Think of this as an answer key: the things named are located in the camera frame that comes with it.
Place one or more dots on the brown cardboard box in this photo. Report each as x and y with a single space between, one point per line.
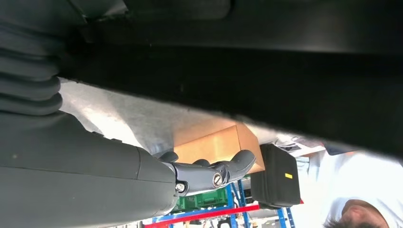
214 144

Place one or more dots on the person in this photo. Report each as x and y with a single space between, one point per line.
362 188

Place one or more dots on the white desk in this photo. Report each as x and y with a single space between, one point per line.
302 148

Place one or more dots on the green plastic crate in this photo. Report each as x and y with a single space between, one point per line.
201 199

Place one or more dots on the blue metal shelf rack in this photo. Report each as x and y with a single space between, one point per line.
233 201

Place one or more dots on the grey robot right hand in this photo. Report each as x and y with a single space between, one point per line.
78 188

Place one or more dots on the red horizontal bar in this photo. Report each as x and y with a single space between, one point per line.
214 214

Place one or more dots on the black bag with yellow tag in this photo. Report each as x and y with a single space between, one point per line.
277 179

